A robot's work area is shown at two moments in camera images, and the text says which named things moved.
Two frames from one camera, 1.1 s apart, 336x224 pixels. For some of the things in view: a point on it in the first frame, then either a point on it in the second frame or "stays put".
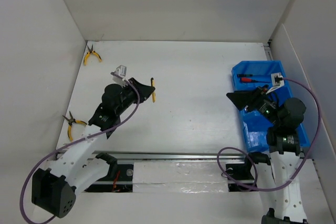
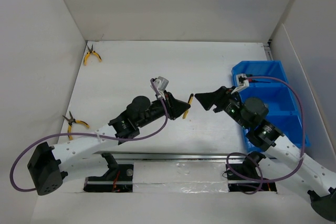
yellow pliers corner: (87, 54) stays put
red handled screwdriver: (248, 80) stays put
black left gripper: (145, 91) to (175, 107)
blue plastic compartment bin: (247, 75) stays put
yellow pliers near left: (70, 121) stays put
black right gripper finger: (243, 99) to (210, 100)
